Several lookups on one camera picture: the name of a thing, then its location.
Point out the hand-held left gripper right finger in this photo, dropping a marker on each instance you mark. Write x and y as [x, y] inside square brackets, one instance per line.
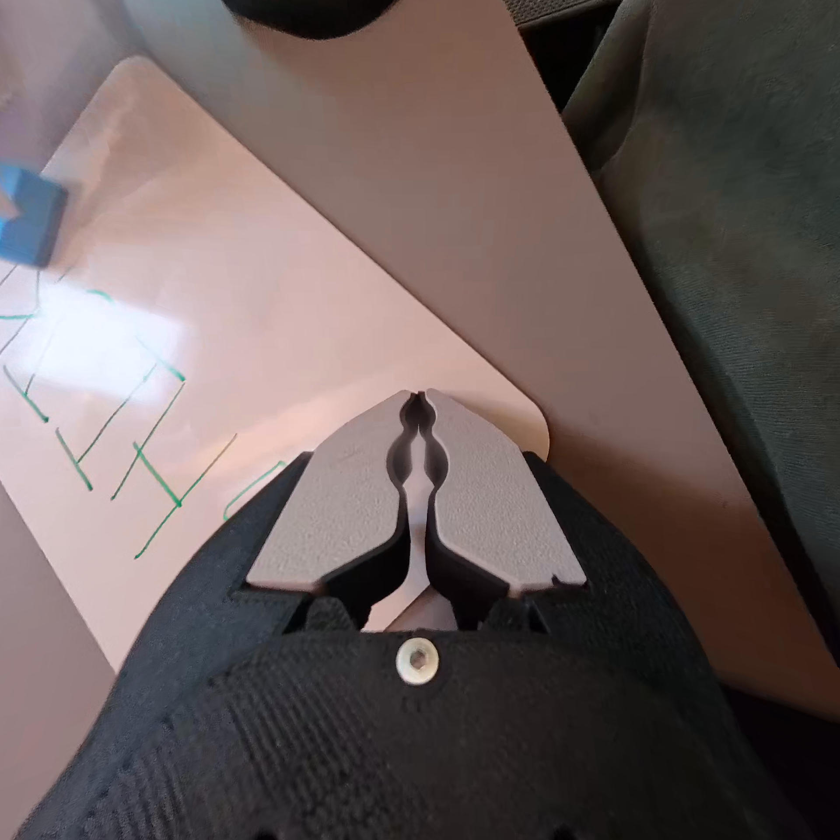
[505, 518]

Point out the white whiteboard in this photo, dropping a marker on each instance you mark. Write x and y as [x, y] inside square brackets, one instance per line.
[262, 295]

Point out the blue whiteboard eraser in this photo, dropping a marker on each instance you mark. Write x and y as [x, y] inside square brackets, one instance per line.
[36, 216]

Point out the black honeycomb pad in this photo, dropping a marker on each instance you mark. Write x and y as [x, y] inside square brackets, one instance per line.
[308, 16]

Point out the grey mesh chair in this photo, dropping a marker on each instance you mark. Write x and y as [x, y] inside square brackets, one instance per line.
[558, 10]

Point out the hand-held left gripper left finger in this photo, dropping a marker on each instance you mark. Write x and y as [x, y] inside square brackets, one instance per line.
[328, 518]

